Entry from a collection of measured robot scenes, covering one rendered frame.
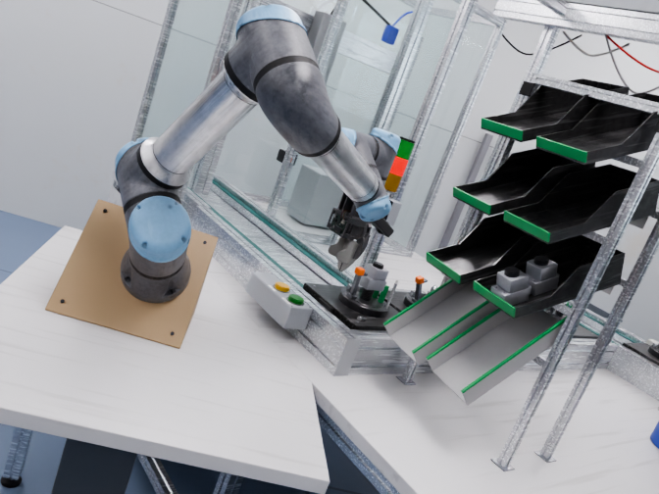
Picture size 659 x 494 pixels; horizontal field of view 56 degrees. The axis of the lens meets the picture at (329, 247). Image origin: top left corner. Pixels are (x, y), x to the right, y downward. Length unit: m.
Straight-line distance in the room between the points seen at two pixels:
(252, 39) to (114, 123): 3.26
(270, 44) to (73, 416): 0.68
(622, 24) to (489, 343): 1.56
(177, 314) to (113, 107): 3.00
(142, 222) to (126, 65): 3.07
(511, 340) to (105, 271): 0.89
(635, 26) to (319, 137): 1.76
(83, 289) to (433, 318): 0.78
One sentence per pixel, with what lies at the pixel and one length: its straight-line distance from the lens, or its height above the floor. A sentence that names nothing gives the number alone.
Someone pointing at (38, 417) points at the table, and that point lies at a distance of 1.10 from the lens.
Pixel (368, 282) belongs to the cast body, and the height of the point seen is 1.05.
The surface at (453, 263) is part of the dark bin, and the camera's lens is 1.43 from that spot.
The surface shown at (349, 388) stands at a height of 0.86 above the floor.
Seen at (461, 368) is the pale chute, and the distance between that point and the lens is 1.38.
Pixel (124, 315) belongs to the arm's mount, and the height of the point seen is 0.89.
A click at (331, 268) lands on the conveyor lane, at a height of 0.95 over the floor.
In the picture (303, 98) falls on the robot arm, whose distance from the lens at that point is 1.01.
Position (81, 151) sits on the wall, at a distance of 4.37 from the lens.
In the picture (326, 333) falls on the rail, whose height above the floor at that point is 0.93.
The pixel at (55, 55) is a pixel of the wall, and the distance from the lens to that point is 4.35.
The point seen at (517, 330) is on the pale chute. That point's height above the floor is 1.13.
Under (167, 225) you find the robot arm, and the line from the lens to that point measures 1.23.
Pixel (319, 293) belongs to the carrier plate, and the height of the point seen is 0.97.
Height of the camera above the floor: 1.48
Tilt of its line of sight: 14 degrees down
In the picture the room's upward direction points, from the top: 20 degrees clockwise
